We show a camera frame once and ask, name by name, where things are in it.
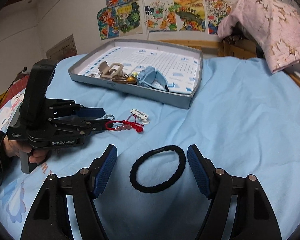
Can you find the brown wooden door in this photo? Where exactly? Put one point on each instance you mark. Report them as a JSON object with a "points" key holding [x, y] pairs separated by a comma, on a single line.
{"points": [[62, 48]]}

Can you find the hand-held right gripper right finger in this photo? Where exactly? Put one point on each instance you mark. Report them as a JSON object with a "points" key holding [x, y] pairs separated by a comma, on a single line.
{"points": [[198, 170]]}

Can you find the small dark ornament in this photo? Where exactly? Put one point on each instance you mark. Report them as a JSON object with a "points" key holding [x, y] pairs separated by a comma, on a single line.
{"points": [[24, 70]]}

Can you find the light blue wrist watch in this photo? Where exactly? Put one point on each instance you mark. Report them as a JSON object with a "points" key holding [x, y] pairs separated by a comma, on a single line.
{"points": [[146, 75]]}

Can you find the white plain hair clip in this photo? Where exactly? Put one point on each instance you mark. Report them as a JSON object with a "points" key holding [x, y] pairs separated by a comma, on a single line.
{"points": [[145, 121]]}

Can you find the person's left hand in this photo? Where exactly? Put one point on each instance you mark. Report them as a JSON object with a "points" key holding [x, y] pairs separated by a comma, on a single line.
{"points": [[15, 147]]}

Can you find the group of colourful wall drawings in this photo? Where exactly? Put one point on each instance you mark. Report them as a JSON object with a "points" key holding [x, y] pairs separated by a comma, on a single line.
{"points": [[187, 7]]}

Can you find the wooden bed frame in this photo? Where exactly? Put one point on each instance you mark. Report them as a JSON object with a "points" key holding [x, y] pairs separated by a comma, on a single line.
{"points": [[190, 43]]}

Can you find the grey shallow box tray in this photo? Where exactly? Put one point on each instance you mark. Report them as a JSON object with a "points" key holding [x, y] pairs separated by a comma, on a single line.
{"points": [[165, 62]]}

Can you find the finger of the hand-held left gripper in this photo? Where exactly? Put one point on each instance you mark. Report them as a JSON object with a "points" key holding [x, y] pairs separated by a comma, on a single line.
{"points": [[92, 112], [97, 125]]}

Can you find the pink floral cloth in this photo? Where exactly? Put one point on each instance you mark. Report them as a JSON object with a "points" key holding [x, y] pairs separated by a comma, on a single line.
{"points": [[270, 25]]}

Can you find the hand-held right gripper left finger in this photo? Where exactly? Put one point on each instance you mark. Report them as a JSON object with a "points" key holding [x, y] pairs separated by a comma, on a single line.
{"points": [[106, 170]]}

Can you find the white dotted hair clip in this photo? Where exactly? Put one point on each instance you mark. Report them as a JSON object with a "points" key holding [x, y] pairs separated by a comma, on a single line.
{"points": [[137, 112]]}

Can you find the beige hair claw clip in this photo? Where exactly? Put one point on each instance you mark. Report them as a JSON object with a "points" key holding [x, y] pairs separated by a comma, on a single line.
{"points": [[105, 68]]}

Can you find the blue cartoon printed blanket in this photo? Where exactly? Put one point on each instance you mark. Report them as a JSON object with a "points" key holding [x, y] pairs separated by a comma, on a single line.
{"points": [[240, 130]]}

